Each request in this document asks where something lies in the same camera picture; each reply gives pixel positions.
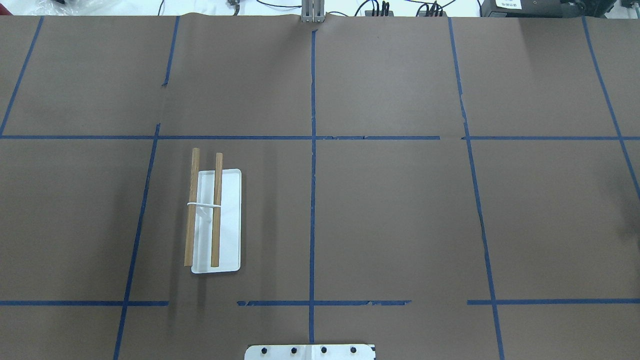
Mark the white pedestal column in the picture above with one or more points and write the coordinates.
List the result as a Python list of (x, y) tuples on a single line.
[(311, 352)]

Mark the clear plastic wrap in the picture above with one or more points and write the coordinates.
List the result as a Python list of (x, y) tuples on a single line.
[(73, 7)]

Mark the black box device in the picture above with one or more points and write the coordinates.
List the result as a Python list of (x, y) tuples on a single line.
[(545, 8)]

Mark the white wooden towel rack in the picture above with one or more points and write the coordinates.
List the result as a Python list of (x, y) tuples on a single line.
[(213, 239)]

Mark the aluminium frame post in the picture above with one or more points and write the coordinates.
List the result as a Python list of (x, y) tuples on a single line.
[(313, 11)]

